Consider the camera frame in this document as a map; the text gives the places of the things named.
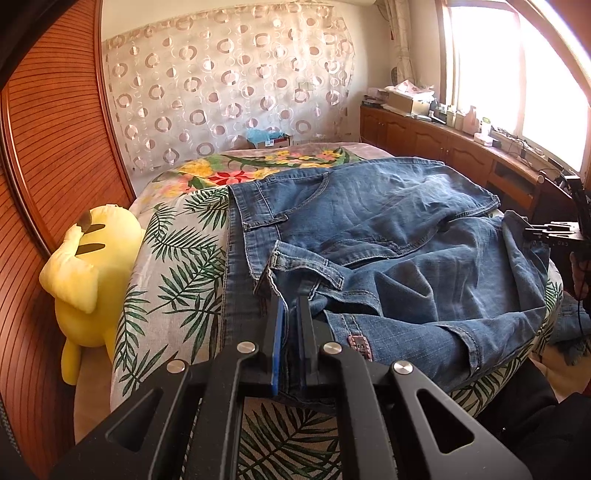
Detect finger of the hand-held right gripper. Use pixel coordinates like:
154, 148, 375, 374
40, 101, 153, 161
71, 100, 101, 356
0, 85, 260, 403
544, 230, 590, 246
523, 222, 581, 237

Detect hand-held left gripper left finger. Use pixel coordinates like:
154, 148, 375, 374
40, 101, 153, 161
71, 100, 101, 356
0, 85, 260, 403
48, 293, 287, 480

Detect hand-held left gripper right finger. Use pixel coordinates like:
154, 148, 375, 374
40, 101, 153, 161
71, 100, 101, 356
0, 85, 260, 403
295, 295, 533, 480

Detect blue denim pants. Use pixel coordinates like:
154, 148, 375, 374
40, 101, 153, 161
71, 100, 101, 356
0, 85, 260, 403
226, 157, 591, 407

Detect person's right hand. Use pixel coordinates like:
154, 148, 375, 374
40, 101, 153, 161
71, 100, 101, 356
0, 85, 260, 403
569, 253, 591, 298

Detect leaf print bed sheet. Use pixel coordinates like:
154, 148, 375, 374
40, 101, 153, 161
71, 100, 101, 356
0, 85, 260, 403
111, 187, 564, 480

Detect wooden cabinet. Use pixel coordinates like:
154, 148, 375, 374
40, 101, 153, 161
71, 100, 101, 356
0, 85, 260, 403
360, 104, 573, 222

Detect window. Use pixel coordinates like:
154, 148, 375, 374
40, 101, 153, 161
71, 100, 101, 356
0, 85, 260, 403
436, 0, 591, 176

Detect floral blanket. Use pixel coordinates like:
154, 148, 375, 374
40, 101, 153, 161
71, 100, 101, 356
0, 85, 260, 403
139, 142, 393, 204

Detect white box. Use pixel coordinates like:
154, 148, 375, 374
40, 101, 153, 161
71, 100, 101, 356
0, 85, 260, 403
385, 90, 437, 116

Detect person's dark clothing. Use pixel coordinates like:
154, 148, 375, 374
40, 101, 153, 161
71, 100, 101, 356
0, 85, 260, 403
489, 364, 591, 480

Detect yellow plush toy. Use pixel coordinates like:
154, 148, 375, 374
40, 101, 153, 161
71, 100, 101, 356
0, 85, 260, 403
39, 203, 146, 384

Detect pink white plastic bag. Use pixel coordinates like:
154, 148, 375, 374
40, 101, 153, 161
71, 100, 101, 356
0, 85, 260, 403
394, 79, 435, 95

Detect beige window curtain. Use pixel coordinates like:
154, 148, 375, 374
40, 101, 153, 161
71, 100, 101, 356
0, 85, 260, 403
385, 0, 419, 86

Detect circle patterned curtain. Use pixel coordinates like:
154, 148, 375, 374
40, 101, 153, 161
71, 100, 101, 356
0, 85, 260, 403
102, 7, 356, 174

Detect wooden slatted panel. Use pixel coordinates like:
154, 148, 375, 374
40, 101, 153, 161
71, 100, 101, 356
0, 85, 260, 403
0, 0, 137, 480

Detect black cable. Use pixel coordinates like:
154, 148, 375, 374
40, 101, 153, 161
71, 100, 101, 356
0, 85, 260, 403
574, 286, 591, 354

